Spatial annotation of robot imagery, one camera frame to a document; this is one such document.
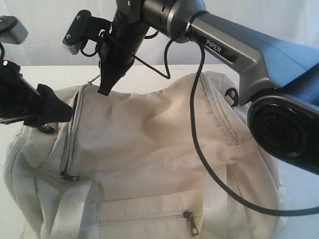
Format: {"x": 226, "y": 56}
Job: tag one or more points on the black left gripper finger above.
{"x": 48, "y": 108}

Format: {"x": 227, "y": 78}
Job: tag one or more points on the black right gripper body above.
{"x": 128, "y": 30}

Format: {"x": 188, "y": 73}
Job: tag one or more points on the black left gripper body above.
{"x": 19, "y": 101}

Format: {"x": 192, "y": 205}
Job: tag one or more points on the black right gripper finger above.
{"x": 111, "y": 71}

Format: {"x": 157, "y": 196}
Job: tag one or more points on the beige duffel bag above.
{"x": 124, "y": 167}

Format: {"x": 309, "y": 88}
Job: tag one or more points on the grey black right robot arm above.
{"x": 278, "y": 78}

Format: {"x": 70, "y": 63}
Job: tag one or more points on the white backdrop curtain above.
{"x": 47, "y": 21}

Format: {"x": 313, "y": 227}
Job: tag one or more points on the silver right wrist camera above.
{"x": 83, "y": 28}

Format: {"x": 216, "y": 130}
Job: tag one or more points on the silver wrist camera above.
{"x": 12, "y": 31}
{"x": 83, "y": 28}

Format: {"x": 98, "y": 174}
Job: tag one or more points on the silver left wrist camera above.
{"x": 12, "y": 31}

